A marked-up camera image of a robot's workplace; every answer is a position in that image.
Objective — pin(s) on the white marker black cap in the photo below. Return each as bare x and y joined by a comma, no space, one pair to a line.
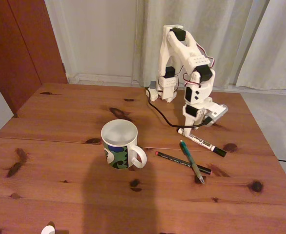
206,145

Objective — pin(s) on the green mechanical pencil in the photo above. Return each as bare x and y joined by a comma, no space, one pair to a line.
190,159

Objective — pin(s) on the black pen red ends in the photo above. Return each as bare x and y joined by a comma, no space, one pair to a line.
172,159

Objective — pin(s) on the white mug green blue pattern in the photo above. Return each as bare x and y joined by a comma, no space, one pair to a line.
118,158

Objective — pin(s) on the white curtain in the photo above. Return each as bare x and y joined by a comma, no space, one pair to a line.
218,29
279,48

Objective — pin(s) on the white round object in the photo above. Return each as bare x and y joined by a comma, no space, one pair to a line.
47,230

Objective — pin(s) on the brown wooden door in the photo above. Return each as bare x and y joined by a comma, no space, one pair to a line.
16,48

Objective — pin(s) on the silver camera box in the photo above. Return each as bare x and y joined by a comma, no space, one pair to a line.
218,112

